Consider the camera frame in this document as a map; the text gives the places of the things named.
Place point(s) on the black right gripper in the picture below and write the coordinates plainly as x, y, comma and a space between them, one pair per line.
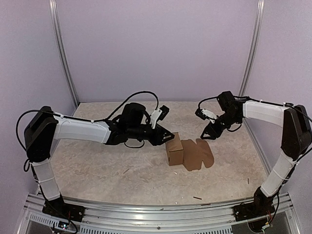
210, 126

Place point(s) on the front aluminium frame rail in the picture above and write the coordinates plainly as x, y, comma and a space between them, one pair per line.
110, 218

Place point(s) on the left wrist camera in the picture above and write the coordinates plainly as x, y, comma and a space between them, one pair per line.
158, 115

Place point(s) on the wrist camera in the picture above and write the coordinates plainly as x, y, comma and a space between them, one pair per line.
205, 114
158, 115

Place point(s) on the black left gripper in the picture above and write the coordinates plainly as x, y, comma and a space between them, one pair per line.
157, 139

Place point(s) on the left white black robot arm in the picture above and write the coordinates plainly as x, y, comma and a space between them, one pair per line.
48, 126

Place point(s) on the left aluminium corner post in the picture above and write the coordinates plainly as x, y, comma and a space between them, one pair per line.
62, 54

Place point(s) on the aluminium corner post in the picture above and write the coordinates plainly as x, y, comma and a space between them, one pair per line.
62, 54
253, 47

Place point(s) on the brown cardboard box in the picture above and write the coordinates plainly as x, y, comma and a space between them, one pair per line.
191, 154

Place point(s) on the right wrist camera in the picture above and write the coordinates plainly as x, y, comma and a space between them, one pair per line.
205, 114

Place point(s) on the right aluminium corner post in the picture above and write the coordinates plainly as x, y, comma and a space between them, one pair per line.
253, 47

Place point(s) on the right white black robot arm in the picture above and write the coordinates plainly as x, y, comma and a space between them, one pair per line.
294, 142

